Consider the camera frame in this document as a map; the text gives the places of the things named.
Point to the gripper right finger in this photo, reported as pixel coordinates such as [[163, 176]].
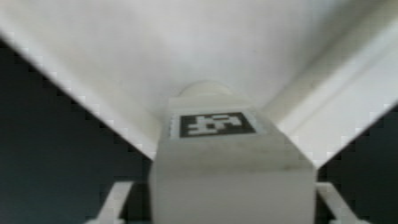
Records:
[[342, 211]]

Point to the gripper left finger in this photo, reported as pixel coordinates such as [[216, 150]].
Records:
[[126, 207]]

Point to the white table leg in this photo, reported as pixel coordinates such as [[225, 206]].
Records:
[[232, 175]]

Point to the white square table top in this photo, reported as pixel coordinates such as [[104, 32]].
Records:
[[303, 53]]

